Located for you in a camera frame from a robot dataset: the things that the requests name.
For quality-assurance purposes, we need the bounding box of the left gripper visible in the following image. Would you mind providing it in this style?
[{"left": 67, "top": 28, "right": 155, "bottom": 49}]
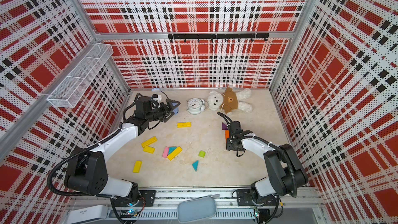
[{"left": 146, "top": 99, "right": 180, "bottom": 122}]

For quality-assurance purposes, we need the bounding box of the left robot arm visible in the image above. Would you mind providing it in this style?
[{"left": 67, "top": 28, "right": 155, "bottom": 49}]
[{"left": 47, "top": 93, "right": 180, "bottom": 204}]

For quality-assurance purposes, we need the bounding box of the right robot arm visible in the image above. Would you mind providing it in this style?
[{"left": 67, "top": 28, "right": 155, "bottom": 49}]
[{"left": 218, "top": 112, "right": 308, "bottom": 206}]

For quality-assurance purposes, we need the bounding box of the yellow long block top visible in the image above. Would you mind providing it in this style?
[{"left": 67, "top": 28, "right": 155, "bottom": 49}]
[{"left": 177, "top": 122, "right": 191, "bottom": 128}]

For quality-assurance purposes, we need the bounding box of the yellow long block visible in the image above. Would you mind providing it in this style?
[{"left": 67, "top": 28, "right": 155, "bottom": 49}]
[
  {"left": 177, "top": 122, "right": 191, "bottom": 128},
  {"left": 167, "top": 147, "right": 182, "bottom": 161},
  {"left": 141, "top": 136, "right": 157, "bottom": 148}
]

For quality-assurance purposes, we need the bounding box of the white alarm clock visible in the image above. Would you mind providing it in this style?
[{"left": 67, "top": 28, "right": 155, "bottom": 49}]
[{"left": 187, "top": 98, "right": 206, "bottom": 115}]

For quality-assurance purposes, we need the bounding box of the yellow long block left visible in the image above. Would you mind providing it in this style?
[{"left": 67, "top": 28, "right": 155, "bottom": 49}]
[{"left": 141, "top": 136, "right": 157, "bottom": 148}]

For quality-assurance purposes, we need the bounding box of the green half-cylinder block lower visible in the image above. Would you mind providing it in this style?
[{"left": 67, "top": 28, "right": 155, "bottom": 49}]
[{"left": 199, "top": 150, "right": 206, "bottom": 158}]

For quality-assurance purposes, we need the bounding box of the teal triangle block centre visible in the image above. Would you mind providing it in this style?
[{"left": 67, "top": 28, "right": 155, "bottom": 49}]
[{"left": 168, "top": 147, "right": 177, "bottom": 156}]

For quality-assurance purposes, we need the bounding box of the teal triangle block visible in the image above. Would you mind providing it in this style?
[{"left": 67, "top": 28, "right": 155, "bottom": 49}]
[
  {"left": 192, "top": 160, "right": 199, "bottom": 171},
  {"left": 168, "top": 147, "right": 177, "bottom": 156}
]

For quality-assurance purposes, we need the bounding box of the pink block lower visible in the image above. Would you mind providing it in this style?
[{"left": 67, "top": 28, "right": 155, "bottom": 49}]
[{"left": 162, "top": 147, "right": 170, "bottom": 158}]

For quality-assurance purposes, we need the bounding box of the white teddy bear brown hoodie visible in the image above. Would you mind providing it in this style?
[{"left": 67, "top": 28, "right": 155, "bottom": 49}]
[{"left": 207, "top": 87, "right": 253, "bottom": 114}]

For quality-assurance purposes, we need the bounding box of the yellow long block centre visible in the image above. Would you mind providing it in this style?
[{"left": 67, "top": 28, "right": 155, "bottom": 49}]
[{"left": 167, "top": 147, "right": 182, "bottom": 161}]

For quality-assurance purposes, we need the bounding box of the small yellow block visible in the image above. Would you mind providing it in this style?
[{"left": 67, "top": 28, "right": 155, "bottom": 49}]
[{"left": 143, "top": 146, "right": 155, "bottom": 154}]

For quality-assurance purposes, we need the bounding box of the yellow block bottom left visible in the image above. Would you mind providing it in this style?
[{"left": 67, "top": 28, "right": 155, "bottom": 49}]
[{"left": 133, "top": 161, "right": 142, "bottom": 173}]

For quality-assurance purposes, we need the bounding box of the grey pouch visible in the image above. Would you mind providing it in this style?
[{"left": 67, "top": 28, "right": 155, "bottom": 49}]
[{"left": 177, "top": 196, "right": 217, "bottom": 224}]

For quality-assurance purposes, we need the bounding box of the white box device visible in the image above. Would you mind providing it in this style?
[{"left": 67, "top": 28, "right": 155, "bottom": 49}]
[{"left": 66, "top": 205, "right": 108, "bottom": 224}]

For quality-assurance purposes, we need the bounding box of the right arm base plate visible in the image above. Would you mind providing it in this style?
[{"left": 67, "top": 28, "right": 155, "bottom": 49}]
[{"left": 236, "top": 189, "right": 278, "bottom": 206}]

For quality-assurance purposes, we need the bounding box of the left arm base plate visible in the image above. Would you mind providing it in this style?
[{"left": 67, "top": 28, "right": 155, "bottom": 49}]
[{"left": 110, "top": 188, "right": 156, "bottom": 207}]

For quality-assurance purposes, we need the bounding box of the white wire basket shelf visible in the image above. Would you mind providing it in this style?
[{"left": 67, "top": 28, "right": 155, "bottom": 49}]
[{"left": 47, "top": 43, "right": 113, "bottom": 108}]

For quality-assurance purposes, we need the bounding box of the black hook rail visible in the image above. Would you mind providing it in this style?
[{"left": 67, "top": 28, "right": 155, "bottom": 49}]
[{"left": 168, "top": 33, "right": 270, "bottom": 41}]

